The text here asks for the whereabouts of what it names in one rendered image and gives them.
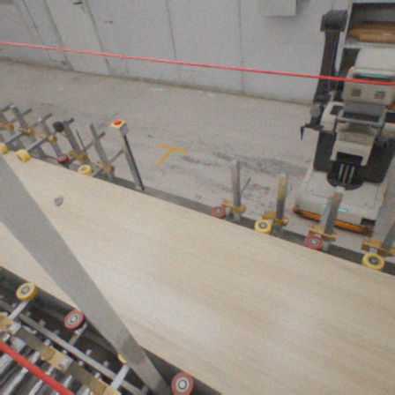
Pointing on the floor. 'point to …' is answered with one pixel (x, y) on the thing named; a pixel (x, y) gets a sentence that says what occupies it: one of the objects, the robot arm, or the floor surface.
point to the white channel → (69, 272)
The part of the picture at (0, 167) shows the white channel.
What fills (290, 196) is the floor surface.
